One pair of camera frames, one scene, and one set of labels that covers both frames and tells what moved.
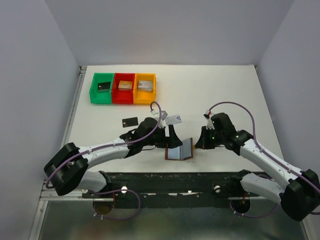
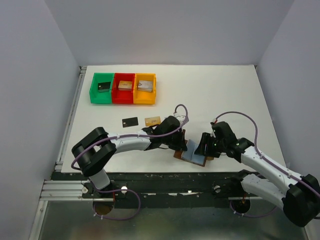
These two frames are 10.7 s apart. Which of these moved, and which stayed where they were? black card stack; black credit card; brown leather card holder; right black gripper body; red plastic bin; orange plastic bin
Moved: brown leather card holder; right black gripper body
Stayed: orange plastic bin; black card stack; red plastic bin; black credit card
